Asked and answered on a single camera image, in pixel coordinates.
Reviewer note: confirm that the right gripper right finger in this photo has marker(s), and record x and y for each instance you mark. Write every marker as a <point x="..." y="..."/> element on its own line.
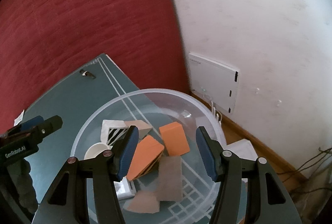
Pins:
<point x="268" y="201"/>

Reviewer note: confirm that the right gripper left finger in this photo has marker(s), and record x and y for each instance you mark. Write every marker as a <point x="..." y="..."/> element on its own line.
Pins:
<point x="66" y="199"/>

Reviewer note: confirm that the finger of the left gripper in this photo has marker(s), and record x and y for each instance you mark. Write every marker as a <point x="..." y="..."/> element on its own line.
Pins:
<point x="30" y="124"/>

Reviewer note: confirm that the white ceramic bowl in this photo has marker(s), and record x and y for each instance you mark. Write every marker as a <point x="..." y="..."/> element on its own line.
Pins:
<point x="95" y="150"/>

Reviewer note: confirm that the white striped prism block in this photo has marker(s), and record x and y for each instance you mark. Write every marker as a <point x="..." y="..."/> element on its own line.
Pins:
<point x="112" y="130"/>

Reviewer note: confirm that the beige triangular block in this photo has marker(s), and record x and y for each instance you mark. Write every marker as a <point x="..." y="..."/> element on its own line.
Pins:
<point x="144" y="202"/>

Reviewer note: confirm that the beige wooden block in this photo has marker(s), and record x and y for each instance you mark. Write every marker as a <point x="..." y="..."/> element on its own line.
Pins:
<point x="169" y="181"/>

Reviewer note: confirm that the orange black striped triangle block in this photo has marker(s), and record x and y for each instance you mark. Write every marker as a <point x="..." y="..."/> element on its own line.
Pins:
<point x="147" y="153"/>

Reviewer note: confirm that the small white triangular block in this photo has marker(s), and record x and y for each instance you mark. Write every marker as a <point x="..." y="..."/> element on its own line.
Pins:
<point x="143" y="127"/>

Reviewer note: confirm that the orange rectangular block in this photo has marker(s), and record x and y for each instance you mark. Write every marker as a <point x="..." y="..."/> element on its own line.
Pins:
<point x="174" y="139"/>

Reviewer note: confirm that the white paper leaflet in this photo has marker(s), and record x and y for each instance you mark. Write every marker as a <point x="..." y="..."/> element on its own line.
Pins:
<point x="19" y="118"/>

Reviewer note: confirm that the white black striped triangle block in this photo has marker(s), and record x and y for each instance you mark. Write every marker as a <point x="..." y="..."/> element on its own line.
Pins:
<point x="125" y="189"/>

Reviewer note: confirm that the black wristwatch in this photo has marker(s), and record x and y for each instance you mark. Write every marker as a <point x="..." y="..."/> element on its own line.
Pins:
<point x="87" y="74"/>

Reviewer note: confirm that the green table mat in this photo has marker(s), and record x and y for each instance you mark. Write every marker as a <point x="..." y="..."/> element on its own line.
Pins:
<point x="84" y="102"/>

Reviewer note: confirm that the clear plastic bowl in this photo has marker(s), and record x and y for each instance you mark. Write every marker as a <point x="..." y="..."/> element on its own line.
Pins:
<point x="159" y="107"/>

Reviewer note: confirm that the red quilted bedspread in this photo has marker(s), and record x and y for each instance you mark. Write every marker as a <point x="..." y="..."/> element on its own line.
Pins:
<point x="42" y="41"/>

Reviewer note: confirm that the white wall router box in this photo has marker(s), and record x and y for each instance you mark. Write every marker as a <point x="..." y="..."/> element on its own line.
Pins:
<point x="213" y="81"/>

